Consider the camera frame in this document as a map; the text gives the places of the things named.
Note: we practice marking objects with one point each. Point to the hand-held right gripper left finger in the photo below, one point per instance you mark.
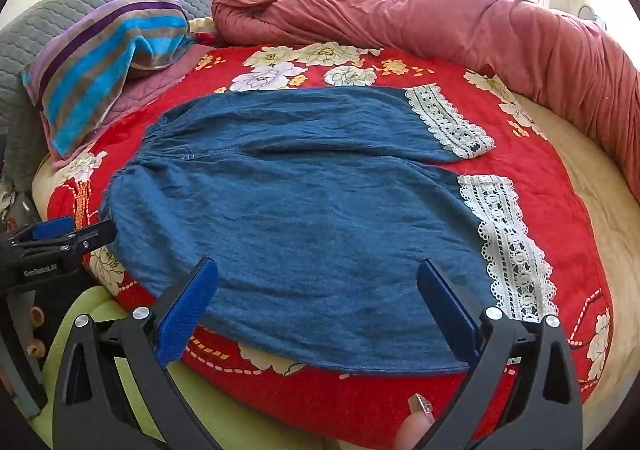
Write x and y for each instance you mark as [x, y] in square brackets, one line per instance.
[187, 310]

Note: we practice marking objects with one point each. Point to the red floral blanket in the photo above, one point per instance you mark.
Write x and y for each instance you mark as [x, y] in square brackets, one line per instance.
[540, 190]

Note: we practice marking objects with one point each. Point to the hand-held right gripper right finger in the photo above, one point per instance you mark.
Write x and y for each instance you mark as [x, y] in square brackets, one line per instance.
[445, 310]

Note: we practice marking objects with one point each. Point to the striped towel pillow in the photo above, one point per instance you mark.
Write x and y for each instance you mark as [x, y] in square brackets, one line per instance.
[90, 74]

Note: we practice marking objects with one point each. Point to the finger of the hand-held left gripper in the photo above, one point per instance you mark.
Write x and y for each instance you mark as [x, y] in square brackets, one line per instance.
[55, 227]
[97, 235]

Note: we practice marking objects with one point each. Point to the cream floral cloth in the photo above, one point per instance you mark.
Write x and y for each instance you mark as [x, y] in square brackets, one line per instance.
[202, 27]

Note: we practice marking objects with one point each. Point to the pinkish red quilt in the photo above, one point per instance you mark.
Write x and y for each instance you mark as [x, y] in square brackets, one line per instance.
[400, 14]

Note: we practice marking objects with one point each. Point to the person's left hand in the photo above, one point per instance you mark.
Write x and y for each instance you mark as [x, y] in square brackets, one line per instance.
[35, 316]

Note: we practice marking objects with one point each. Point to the blue denim pants lace trim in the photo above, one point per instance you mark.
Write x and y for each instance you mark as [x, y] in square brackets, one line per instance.
[300, 210]

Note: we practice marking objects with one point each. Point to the beige bed sheet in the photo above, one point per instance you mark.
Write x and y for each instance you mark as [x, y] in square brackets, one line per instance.
[600, 180]

